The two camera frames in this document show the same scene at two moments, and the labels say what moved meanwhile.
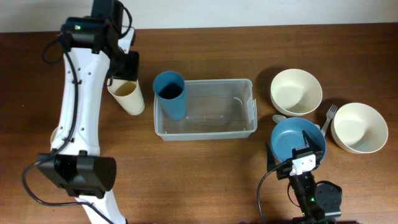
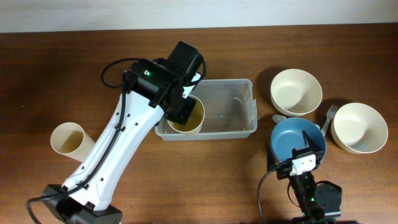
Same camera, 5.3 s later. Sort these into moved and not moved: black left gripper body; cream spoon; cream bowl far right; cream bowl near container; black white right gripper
Moved: black left gripper body
Not moved: black white right gripper; cream spoon; cream bowl near container; cream bowl far right
